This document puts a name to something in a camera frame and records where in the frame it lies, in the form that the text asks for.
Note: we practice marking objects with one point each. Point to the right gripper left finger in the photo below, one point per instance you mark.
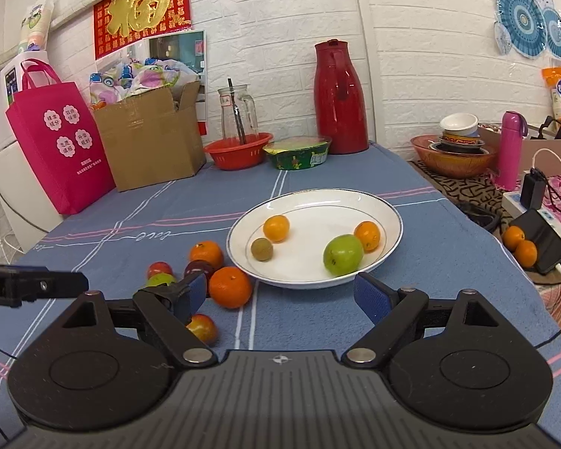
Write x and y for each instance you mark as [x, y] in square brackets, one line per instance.
[103, 363]

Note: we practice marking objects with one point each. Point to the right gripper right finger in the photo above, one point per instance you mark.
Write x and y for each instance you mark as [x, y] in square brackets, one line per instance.
[458, 363]

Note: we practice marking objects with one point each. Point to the red yellow small apple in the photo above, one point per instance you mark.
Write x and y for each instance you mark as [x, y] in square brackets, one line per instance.
[204, 329]

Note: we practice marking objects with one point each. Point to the dark red plum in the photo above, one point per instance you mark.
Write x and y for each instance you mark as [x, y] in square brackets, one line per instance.
[199, 266]

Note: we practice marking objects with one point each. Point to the orange tangerine with stem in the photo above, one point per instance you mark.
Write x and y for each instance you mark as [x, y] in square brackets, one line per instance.
[207, 251]

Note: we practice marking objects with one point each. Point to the small green apple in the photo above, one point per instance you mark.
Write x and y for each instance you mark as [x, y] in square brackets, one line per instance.
[343, 255]

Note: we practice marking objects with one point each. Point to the brown longan fruit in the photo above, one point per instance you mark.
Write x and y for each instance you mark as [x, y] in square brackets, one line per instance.
[261, 249]

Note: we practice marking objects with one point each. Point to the black tablet stand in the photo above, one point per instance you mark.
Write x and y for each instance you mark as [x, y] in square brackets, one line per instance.
[545, 238]

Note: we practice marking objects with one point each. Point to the orange on side table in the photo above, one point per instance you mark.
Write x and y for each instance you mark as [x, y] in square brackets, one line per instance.
[512, 237]

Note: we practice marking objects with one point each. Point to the pink shopping bag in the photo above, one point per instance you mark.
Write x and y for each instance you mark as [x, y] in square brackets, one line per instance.
[60, 139]

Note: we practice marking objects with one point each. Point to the brown patterned cloth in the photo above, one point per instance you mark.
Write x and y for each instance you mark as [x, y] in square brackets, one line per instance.
[476, 197]

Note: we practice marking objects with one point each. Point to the yellow kumquat right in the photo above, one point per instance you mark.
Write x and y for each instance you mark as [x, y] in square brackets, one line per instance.
[369, 235]

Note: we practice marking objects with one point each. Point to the yellow kumquat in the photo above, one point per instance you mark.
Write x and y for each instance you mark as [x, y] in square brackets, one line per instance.
[276, 228]
[369, 235]

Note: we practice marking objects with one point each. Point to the black power adapter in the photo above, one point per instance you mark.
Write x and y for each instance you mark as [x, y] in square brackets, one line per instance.
[533, 189]

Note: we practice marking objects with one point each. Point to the brown cardboard box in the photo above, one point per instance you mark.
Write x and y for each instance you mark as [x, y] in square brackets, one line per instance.
[151, 138]

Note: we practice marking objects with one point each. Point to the orange brown bowl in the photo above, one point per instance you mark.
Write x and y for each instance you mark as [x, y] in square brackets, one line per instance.
[453, 164]

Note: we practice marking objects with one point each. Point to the white oval plate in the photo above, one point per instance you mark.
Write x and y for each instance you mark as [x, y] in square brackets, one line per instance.
[315, 218]

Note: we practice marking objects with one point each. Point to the yellow kumquat left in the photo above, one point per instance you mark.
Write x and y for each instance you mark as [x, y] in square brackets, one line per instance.
[276, 228]

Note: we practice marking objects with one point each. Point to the pink thermos bottle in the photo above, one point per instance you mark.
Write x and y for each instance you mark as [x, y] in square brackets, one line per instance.
[513, 131]

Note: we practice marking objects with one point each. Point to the white cup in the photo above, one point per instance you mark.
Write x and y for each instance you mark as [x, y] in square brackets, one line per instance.
[461, 124]

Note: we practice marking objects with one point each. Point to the red plastic basket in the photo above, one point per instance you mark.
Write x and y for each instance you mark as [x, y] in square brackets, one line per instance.
[231, 154]

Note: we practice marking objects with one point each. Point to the black stirring stick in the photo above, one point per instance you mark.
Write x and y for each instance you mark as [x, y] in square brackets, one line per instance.
[237, 115]

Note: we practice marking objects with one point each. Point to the green instant noodle bowl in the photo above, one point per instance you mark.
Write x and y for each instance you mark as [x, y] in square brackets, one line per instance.
[298, 153]

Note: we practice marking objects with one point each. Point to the red thermos jug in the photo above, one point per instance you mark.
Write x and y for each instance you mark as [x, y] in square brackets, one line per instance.
[339, 99]

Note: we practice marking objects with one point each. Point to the glass pitcher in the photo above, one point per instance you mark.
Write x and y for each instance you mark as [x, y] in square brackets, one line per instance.
[247, 109]

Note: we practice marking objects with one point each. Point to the blue paper fan decoration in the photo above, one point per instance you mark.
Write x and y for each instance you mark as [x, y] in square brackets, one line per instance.
[530, 27]

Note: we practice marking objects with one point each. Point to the red fu wall poster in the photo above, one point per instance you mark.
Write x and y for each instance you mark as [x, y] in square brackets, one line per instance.
[119, 23]

